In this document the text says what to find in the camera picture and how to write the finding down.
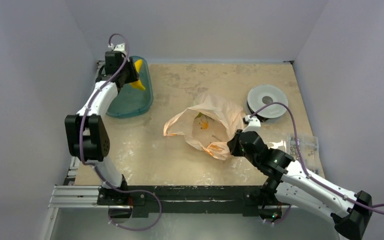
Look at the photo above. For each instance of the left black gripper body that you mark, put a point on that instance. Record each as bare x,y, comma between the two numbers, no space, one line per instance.
129,72

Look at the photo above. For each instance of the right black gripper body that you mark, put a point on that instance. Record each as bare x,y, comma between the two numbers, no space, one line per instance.
234,148

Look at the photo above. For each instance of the yellow fake banana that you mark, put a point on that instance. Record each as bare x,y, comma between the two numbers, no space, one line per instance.
137,84

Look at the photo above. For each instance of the orange plastic bag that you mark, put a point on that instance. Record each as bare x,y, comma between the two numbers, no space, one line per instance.
208,124

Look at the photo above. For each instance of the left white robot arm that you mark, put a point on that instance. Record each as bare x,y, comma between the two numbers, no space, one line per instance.
86,134

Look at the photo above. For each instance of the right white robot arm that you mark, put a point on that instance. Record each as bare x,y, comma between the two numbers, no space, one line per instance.
349,212

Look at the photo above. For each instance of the clear screw box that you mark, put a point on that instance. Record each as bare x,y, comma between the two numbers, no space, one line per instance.
308,148

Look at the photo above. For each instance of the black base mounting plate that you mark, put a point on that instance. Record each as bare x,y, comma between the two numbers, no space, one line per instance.
141,202

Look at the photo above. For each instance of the teal plastic container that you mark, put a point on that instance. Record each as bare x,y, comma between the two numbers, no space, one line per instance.
132,102

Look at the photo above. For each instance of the white filament spool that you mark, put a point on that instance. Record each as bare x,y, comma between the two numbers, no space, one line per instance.
265,94

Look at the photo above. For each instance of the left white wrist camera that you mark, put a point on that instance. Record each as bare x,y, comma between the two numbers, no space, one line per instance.
118,48

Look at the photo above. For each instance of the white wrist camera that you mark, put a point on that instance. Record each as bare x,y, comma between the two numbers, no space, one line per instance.
118,48
252,124

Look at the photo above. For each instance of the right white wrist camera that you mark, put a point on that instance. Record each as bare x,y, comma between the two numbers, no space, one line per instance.
252,124

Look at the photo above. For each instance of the aluminium frame rail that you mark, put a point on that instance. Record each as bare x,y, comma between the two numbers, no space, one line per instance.
82,196

